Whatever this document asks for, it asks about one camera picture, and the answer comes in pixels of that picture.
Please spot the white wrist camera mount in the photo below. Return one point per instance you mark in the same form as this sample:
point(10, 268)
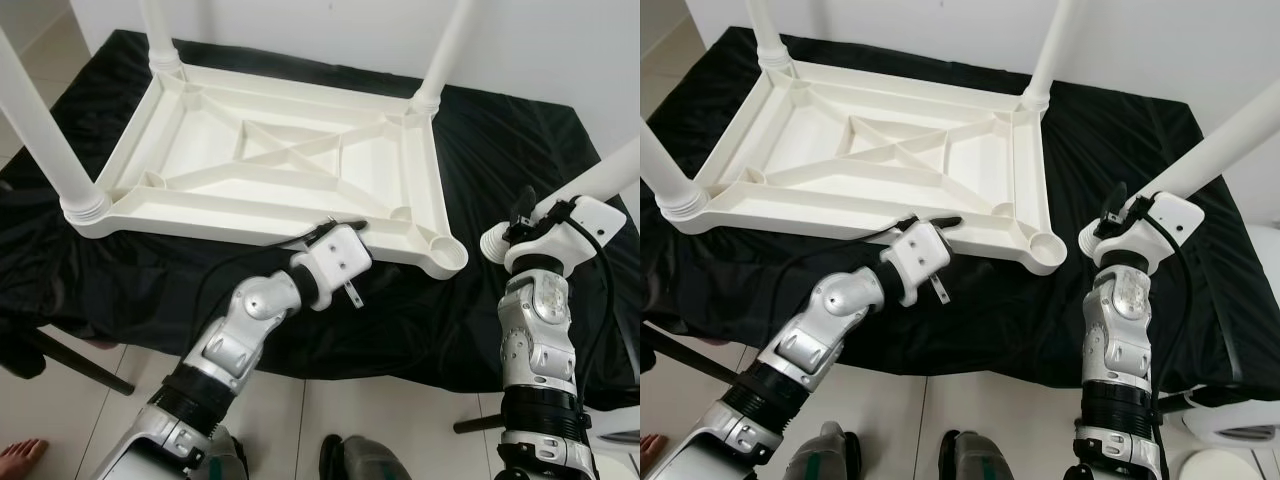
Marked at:
point(1170, 215)
point(590, 220)
point(340, 255)
point(920, 250)

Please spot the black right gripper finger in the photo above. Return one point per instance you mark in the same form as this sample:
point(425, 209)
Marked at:
point(523, 208)
point(1116, 205)

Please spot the bare person foot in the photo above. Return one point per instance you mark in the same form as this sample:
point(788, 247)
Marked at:
point(22, 458)
point(650, 447)

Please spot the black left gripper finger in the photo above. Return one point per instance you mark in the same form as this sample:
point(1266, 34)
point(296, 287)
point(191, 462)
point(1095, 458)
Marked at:
point(942, 222)
point(348, 225)

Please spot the black cloth table cover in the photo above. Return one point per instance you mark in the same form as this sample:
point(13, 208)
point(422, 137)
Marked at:
point(500, 130)
point(1130, 130)

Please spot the black metal table leg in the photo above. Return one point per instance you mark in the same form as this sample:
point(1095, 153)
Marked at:
point(85, 362)
point(1180, 403)
point(478, 424)
point(690, 355)

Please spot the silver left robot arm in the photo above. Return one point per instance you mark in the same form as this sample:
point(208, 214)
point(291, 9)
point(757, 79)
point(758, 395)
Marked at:
point(830, 310)
point(240, 320)

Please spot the grey left robot leg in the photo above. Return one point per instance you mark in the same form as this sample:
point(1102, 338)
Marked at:
point(228, 458)
point(828, 455)

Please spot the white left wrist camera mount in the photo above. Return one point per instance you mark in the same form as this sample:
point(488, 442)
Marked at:
point(920, 250)
point(340, 255)

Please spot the white dome-shaped appliance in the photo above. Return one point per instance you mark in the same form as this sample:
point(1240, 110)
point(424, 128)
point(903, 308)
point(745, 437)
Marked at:
point(618, 430)
point(1240, 420)

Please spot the white pedestal fan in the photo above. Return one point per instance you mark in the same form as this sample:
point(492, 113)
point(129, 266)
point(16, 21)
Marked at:
point(1215, 466)

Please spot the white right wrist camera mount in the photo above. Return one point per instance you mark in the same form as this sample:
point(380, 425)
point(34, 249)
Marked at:
point(590, 220)
point(1170, 215)

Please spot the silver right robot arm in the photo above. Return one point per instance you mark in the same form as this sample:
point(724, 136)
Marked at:
point(1120, 330)
point(535, 330)

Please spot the white plastic children table top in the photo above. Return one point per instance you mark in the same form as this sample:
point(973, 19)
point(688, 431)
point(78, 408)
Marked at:
point(800, 195)
point(200, 200)

